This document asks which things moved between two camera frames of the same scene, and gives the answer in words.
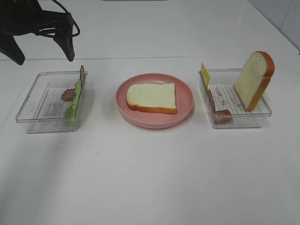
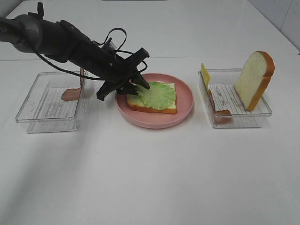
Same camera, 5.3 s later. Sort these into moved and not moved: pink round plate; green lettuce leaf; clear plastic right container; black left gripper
Moved: black left gripper; green lettuce leaf
Not moved: clear plastic right container; pink round plate
